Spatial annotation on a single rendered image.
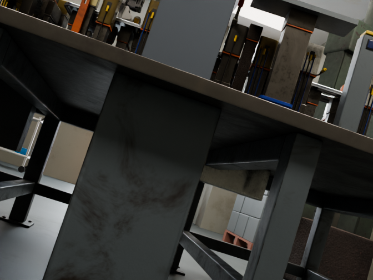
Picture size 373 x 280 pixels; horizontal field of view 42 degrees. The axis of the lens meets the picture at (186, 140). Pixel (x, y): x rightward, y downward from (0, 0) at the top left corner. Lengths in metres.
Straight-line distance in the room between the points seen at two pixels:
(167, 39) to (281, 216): 0.56
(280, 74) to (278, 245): 0.67
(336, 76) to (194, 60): 3.18
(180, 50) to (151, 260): 0.57
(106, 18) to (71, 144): 6.53
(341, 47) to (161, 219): 3.51
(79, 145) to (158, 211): 7.13
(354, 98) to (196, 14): 0.68
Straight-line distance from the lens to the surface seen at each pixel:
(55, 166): 8.40
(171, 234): 1.28
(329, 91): 2.11
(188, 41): 1.37
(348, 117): 1.77
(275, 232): 1.29
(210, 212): 7.68
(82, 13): 2.00
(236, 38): 1.87
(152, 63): 1.21
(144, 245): 1.28
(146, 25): 1.89
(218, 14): 1.41
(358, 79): 1.81
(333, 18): 1.81
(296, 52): 1.77
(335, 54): 4.62
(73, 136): 8.39
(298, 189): 1.31
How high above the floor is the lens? 0.41
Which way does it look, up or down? 6 degrees up
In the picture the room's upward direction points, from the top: 18 degrees clockwise
